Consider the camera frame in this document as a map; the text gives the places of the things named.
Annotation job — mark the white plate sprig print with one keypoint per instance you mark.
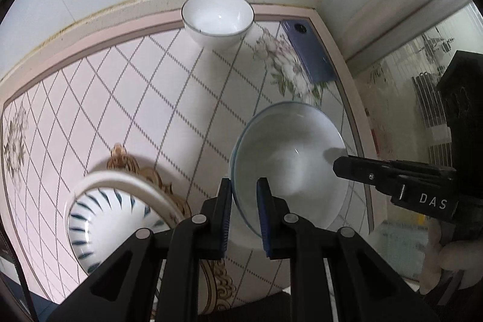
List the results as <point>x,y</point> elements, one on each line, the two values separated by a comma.
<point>124,179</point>

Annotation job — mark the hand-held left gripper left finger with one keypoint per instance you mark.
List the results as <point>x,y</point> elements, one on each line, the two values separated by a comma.
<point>226,218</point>

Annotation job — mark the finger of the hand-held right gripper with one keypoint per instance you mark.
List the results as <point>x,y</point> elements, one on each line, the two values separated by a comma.
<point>377,175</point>

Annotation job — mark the blue smartphone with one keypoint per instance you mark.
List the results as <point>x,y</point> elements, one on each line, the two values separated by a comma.
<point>307,50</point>

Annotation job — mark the white bowl dark rim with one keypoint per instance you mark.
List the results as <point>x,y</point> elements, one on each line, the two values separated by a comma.
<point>217,14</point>

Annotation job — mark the white bowl blue rim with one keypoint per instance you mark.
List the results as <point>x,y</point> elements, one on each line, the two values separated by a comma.
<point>286,156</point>

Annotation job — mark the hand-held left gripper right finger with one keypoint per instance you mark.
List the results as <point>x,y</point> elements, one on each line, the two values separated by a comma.
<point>264,218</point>

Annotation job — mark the white plate blue stripes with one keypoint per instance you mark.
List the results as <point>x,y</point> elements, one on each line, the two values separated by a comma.
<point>100,231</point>

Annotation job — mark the person's right hand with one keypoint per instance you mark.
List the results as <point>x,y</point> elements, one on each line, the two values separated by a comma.
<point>452,265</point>

